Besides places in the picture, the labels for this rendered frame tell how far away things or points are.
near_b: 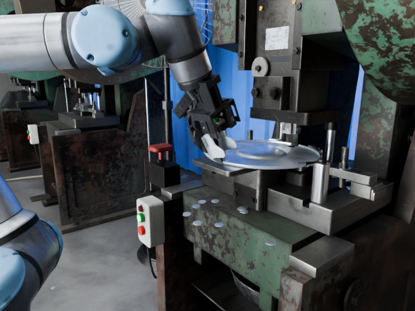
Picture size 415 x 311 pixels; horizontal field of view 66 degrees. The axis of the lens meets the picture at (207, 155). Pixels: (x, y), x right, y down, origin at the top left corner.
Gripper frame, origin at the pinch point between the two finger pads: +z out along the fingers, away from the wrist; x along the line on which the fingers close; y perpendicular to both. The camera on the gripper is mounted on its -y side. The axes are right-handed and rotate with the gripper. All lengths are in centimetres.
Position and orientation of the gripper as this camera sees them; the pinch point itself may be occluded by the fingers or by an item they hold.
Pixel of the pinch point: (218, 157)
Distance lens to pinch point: 73.9
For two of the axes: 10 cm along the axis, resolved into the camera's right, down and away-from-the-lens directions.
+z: 3.2, 8.1, 4.9
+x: 6.9, -5.6, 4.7
